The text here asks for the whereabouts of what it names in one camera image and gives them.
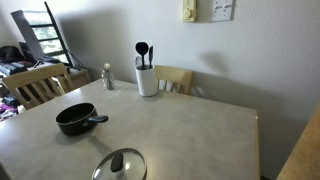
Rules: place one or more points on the black bag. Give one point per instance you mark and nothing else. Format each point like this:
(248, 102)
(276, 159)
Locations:
(10, 53)

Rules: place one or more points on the glass lid with black knob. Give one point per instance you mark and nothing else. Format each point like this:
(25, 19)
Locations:
(134, 166)

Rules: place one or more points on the metal spoon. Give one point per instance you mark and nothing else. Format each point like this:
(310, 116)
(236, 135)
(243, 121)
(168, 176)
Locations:
(106, 66)

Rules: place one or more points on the wooden counter top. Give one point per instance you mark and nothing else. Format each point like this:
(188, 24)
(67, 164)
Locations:
(305, 153)

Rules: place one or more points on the pile of colourful clothes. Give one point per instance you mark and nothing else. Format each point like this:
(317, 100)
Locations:
(6, 111)

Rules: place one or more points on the beige wall thermostat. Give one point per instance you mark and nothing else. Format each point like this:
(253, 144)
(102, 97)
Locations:
(189, 11)

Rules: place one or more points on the black ladle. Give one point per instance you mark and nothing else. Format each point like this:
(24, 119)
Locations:
(141, 48)

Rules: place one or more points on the glass jar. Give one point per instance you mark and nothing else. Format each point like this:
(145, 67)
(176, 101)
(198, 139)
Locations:
(108, 81)

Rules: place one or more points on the stack of blue books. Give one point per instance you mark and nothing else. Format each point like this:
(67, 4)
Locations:
(13, 67)

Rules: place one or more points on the wooden chair with dark slats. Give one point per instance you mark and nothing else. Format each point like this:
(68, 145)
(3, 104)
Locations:
(33, 75)

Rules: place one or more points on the white light switch plate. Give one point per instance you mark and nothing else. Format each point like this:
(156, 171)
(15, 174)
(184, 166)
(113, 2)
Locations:
(221, 10)

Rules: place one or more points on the grey leaning board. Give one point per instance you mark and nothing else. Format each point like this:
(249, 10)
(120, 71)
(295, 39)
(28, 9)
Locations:
(28, 31)

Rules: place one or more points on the metal whisk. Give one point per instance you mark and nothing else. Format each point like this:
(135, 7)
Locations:
(137, 62)

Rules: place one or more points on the wooden chair with slatted back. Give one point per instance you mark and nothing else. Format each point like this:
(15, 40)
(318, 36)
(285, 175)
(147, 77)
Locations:
(175, 76)

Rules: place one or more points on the black spatula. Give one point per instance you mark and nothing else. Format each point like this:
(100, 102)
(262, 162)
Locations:
(151, 55)

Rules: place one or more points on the white utensil holder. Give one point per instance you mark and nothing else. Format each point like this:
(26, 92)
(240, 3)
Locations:
(146, 83)

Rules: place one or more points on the small wooden side table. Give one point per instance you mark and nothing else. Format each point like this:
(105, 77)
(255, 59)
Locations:
(80, 77)

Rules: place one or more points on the black ladder frame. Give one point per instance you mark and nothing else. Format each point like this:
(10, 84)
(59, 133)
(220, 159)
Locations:
(55, 25)

